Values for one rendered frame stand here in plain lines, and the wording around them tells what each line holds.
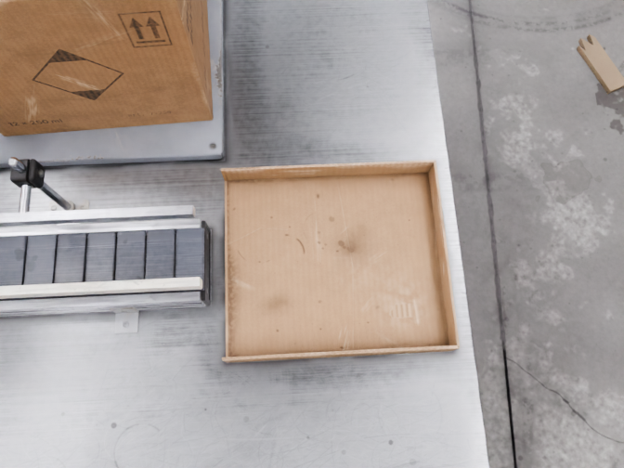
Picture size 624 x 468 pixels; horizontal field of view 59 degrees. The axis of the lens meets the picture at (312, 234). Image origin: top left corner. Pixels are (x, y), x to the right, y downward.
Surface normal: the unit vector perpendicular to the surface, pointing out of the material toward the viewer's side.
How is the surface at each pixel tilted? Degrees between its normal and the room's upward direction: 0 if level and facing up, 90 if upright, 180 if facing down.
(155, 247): 0
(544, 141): 0
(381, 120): 0
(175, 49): 90
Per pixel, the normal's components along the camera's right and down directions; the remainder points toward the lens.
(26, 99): 0.10, 0.95
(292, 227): 0.02, -0.29
